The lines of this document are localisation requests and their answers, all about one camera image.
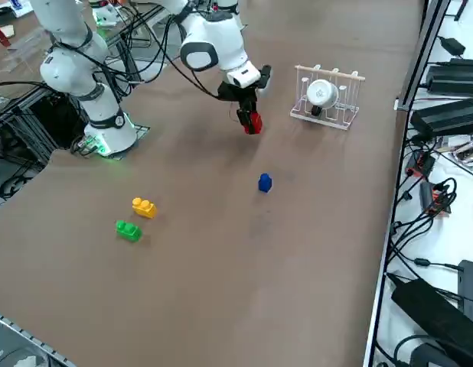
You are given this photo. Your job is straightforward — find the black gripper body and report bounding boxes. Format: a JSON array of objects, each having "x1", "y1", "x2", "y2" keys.
[{"x1": 217, "y1": 80, "x2": 269, "y2": 105}]

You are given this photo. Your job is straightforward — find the red wooden cube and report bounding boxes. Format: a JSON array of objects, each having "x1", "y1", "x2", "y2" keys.
[{"x1": 243, "y1": 112, "x2": 265, "y2": 135}]

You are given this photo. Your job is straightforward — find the blue wooden cube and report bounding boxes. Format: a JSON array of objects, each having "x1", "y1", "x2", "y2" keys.
[{"x1": 258, "y1": 172, "x2": 274, "y2": 195}]

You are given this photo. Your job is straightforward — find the white ceramic cup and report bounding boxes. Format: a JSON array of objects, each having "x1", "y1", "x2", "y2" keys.
[{"x1": 306, "y1": 79, "x2": 341, "y2": 109}]

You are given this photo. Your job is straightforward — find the yellow plastic building brick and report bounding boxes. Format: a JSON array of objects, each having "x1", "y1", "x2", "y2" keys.
[{"x1": 132, "y1": 196, "x2": 158, "y2": 219}]

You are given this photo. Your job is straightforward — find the white device with green light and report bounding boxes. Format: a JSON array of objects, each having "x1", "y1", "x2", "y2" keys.
[{"x1": 91, "y1": 2, "x2": 119, "y2": 28}]

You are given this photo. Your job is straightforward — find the green plastic building brick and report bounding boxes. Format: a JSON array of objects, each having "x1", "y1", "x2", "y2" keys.
[{"x1": 115, "y1": 219, "x2": 143, "y2": 243}]

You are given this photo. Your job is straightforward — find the red circuit board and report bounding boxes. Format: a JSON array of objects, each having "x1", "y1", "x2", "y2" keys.
[{"x1": 406, "y1": 150, "x2": 437, "y2": 179}]

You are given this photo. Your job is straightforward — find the slim black adapter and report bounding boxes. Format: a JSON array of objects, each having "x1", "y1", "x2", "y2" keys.
[{"x1": 419, "y1": 181, "x2": 435, "y2": 212}]

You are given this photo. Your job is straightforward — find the long black power supply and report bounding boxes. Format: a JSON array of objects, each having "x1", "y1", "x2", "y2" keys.
[{"x1": 409, "y1": 97, "x2": 473, "y2": 139}]

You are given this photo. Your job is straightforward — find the black ribbed power supply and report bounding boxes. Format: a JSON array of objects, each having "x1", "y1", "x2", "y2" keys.
[{"x1": 426, "y1": 57, "x2": 473, "y2": 96}]

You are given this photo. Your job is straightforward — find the clear acrylic shelf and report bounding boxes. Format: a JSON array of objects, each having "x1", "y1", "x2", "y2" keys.
[{"x1": 0, "y1": 26, "x2": 56, "y2": 73}]

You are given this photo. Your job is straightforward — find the orange circuit board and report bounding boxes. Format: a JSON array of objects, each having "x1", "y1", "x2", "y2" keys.
[{"x1": 430, "y1": 190, "x2": 458, "y2": 219}]

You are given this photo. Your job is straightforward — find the small black power adapter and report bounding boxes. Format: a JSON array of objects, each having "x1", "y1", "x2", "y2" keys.
[{"x1": 438, "y1": 36, "x2": 467, "y2": 57}]

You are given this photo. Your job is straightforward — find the clear plastic packet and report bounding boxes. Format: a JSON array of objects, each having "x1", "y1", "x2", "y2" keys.
[{"x1": 449, "y1": 135, "x2": 473, "y2": 171}]

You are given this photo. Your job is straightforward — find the large black power brick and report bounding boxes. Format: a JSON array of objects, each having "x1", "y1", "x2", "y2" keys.
[{"x1": 390, "y1": 278, "x2": 473, "y2": 362}]

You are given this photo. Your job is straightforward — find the black box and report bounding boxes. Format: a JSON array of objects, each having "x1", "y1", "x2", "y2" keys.
[{"x1": 457, "y1": 259, "x2": 473, "y2": 318}]

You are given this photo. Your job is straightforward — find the black rounded adapter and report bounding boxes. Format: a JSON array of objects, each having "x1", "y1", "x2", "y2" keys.
[{"x1": 408, "y1": 342, "x2": 454, "y2": 367}]

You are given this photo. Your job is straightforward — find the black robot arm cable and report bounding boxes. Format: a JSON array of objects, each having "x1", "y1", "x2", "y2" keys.
[{"x1": 159, "y1": 13, "x2": 237, "y2": 103}]

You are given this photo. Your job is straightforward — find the white wire cup rack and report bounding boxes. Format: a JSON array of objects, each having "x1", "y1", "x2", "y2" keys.
[{"x1": 289, "y1": 64, "x2": 366, "y2": 132}]

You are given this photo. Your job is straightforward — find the black metal frame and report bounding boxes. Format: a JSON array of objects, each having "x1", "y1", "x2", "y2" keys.
[{"x1": 0, "y1": 82, "x2": 88, "y2": 169}]

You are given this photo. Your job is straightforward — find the black table edge rail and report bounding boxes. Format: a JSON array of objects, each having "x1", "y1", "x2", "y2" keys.
[{"x1": 361, "y1": 0, "x2": 452, "y2": 367}]

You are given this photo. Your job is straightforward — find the black cable with ferrite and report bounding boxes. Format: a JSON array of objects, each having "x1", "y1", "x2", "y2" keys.
[{"x1": 387, "y1": 244, "x2": 462, "y2": 276}]

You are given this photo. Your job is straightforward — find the grey metal rail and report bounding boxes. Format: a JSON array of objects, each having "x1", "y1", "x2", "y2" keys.
[{"x1": 0, "y1": 308, "x2": 77, "y2": 367}]

